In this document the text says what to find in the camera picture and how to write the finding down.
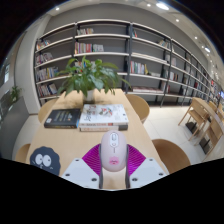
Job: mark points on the light wooden side table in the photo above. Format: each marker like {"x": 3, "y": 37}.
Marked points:
{"x": 208, "y": 110}

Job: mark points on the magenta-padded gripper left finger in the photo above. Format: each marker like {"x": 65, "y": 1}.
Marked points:
{"x": 78, "y": 171}

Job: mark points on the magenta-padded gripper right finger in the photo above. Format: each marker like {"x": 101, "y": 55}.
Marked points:
{"x": 148, "y": 171}

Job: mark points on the group of ceiling lights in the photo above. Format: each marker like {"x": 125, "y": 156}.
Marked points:
{"x": 162, "y": 6}

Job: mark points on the green potted plant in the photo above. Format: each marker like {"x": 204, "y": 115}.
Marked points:
{"x": 88, "y": 78}

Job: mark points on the pink computer mouse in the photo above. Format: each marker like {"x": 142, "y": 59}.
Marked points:
{"x": 113, "y": 150}

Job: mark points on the dark fuzzy-creature mouse pad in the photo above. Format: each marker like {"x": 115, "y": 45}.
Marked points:
{"x": 45, "y": 160}

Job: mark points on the grey shelf unit with books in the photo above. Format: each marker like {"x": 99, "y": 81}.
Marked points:
{"x": 100, "y": 43}

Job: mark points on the black book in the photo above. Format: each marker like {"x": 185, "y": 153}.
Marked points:
{"x": 62, "y": 118}

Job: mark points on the white illustrated book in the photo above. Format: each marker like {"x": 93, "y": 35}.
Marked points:
{"x": 103, "y": 114}

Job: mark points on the small green plant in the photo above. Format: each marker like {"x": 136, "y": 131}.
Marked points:
{"x": 15, "y": 94}

